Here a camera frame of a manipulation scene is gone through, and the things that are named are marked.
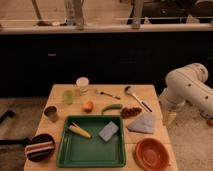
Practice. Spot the white paper cup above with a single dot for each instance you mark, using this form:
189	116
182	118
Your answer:
82	84

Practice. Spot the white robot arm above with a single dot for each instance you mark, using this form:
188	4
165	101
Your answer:
186	84

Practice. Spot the striped round dark plate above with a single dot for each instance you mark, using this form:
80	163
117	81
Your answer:
40	148

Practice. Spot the orange fruit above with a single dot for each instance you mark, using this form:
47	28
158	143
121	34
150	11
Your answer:
88	106

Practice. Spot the orange bowl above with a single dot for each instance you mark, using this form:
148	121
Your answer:
151	155

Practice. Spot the green plastic tray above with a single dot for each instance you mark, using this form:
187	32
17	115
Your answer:
76	151

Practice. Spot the blue grey cloth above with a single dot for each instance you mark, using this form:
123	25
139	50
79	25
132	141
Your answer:
143	124

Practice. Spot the metal cup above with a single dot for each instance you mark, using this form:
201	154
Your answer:
51	113

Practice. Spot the green plastic cup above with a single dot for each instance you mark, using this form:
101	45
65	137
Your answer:
68	97

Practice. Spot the blue sponge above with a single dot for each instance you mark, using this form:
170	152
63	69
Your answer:
108	131

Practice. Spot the metal spoon black handle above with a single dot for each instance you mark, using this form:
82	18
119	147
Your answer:
128	90

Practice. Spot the yellow corn cob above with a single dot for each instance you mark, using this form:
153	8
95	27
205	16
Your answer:
78	130

